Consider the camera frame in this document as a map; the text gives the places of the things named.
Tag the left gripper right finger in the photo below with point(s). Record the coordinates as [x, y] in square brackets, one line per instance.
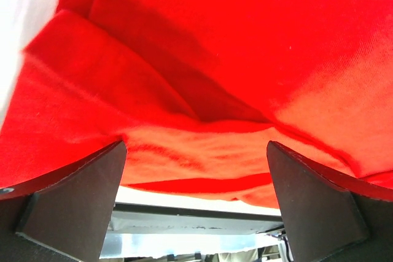
[329, 215]

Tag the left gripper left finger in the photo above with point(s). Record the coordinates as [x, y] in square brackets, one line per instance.
[62, 215]

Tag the red t shirt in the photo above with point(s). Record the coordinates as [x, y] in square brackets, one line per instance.
[197, 88]

